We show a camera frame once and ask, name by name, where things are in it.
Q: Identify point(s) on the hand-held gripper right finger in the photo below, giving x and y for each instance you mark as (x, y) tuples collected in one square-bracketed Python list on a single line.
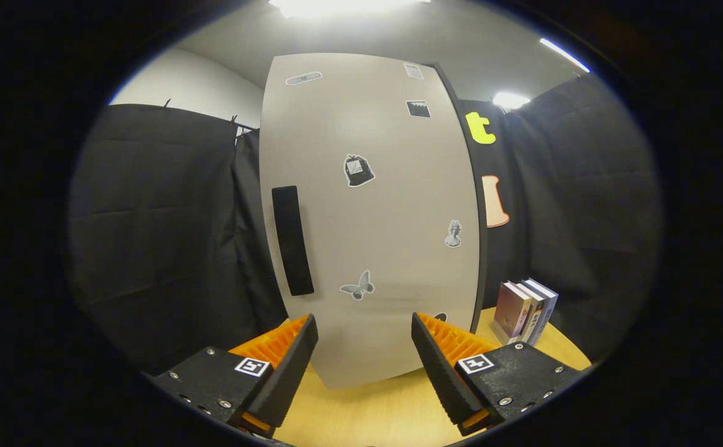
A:
[(441, 372)]

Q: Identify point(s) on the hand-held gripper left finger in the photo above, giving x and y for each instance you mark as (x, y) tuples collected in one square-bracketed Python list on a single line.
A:
[(290, 372)]

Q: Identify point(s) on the beige cabinet door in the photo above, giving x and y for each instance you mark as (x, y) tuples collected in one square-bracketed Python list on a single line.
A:
[(386, 248)]

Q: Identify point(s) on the maroon cover book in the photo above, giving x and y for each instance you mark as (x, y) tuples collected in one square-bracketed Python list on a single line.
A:
[(512, 310)]

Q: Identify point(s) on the beige spine book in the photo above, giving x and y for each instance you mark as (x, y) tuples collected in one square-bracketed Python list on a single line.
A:
[(534, 316)]

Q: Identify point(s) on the grey cabinet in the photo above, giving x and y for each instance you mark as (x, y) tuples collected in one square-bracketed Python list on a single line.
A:
[(483, 261)]

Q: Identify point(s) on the blue spine book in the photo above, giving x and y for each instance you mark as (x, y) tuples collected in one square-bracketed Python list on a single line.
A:
[(548, 307)]

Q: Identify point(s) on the black backdrop cloth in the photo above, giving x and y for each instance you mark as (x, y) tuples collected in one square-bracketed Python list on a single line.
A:
[(150, 236)]

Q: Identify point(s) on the small ceiling light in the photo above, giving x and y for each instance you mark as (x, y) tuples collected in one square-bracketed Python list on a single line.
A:
[(510, 100)]

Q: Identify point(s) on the large ceiling light panel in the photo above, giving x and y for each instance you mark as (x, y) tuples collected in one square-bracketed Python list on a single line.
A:
[(343, 6)]

